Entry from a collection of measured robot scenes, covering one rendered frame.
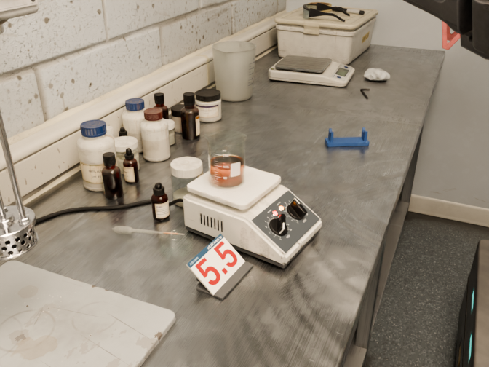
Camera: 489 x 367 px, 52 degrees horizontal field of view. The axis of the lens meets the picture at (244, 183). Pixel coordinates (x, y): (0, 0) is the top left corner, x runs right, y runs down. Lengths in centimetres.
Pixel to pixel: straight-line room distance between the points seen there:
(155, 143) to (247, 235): 40
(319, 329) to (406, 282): 136
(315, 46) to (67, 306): 140
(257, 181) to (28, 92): 48
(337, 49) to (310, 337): 134
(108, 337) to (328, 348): 28
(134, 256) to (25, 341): 21
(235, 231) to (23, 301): 32
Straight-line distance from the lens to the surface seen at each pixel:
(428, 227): 239
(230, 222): 79
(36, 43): 106
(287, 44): 193
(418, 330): 185
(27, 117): 106
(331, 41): 187
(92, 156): 99
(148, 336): 68
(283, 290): 75
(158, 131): 109
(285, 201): 84
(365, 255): 83
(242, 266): 78
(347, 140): 121
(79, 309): 73
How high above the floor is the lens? 123
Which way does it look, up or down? 28 degrees down
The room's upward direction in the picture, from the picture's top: straight up
